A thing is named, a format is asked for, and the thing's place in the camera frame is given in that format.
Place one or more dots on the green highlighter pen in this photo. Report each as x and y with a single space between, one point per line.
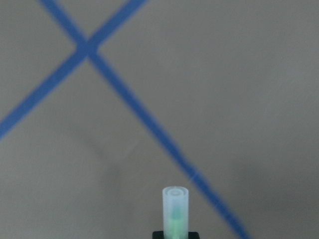
175 205

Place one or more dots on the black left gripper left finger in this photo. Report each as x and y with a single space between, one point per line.
158 235

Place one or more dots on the blue tape grid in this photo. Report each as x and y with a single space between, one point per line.
88 48

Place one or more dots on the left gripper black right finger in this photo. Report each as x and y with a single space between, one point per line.
193 235

